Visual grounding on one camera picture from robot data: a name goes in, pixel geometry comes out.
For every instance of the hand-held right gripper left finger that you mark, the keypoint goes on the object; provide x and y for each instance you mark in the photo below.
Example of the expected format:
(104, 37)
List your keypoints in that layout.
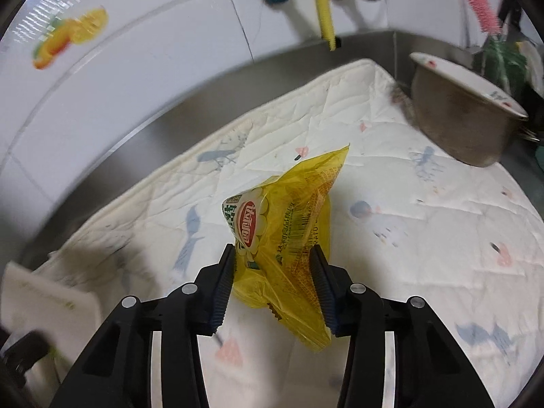
(221, 289)

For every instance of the metal saucepan with white lid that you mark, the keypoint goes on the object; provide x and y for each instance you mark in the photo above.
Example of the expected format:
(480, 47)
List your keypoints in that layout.
(459, 119)

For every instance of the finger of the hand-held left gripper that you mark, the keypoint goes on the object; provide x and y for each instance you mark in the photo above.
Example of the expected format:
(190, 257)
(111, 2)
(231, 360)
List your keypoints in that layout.
(27, 350)

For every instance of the white carton box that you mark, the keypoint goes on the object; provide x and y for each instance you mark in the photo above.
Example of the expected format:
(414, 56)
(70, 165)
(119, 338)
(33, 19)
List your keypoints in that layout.
(46, 301)

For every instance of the yellow snack packet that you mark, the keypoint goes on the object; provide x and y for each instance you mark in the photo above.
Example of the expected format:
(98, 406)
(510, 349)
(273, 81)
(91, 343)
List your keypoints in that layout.
(284, 229)

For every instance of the white quilted printed blanket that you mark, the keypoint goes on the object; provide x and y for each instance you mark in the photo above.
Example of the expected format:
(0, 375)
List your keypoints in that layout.
(403, 242)

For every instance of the pink bottle brush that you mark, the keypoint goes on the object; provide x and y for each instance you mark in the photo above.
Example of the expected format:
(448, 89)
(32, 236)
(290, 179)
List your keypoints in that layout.
(480, 6)

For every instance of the green glass jar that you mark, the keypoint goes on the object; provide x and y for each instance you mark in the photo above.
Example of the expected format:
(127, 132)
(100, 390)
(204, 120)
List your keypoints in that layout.
(505, 63)

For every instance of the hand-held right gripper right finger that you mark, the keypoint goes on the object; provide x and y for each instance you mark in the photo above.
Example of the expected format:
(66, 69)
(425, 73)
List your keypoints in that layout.
(323, 293)

